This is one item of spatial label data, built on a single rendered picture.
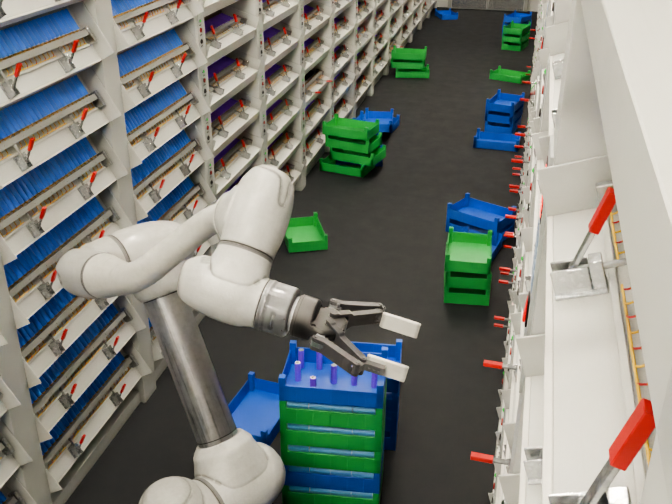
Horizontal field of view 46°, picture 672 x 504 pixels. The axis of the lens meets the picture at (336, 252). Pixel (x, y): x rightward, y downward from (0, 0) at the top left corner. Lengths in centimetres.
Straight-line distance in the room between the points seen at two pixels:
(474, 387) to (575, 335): 252
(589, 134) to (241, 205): 77
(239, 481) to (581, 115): 139
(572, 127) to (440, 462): 209
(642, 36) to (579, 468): 24
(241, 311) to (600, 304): 83
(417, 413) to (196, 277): 171
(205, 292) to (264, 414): 161
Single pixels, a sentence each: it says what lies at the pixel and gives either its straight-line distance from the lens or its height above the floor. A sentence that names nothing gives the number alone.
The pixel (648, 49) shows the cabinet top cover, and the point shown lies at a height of 175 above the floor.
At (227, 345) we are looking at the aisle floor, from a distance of 334.
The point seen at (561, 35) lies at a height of 154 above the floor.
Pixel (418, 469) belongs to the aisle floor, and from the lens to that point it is 274.
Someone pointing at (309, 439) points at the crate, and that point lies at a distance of 243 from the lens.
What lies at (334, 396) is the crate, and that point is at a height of 43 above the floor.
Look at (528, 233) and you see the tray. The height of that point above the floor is 116.
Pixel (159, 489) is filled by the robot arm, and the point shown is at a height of 55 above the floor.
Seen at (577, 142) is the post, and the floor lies 158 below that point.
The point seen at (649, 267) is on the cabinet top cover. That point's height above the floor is 174.
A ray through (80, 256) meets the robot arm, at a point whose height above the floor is 103.
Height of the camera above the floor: 183
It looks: 27 degrees down
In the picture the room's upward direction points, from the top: straight up
